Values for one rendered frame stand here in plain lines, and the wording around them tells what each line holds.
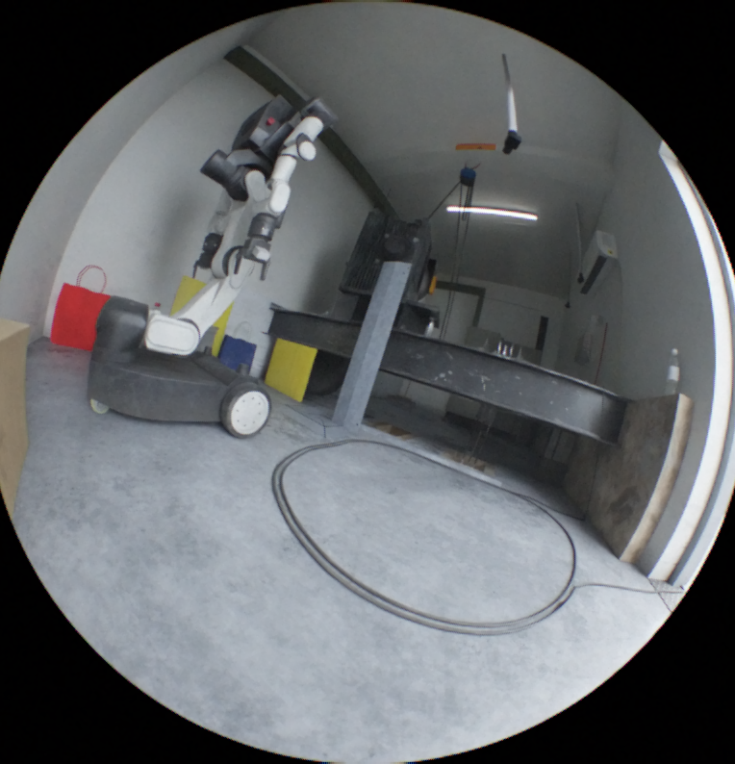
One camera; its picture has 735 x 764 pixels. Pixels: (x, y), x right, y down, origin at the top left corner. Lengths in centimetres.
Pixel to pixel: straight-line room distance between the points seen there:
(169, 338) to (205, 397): 24
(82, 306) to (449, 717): 199
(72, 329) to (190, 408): 117
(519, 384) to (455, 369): 37
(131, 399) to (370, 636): 79
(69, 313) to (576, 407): 283
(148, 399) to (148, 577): 52
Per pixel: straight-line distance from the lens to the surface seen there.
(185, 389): 82
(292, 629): 41
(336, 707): 38
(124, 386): 81
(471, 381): 139
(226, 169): 108
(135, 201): 204
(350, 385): 143
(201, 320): 98
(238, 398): 84
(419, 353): 148
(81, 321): 180
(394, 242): 180
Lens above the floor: 36
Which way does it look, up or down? 2 degrees down
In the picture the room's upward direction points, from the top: 18 degrees clockwise
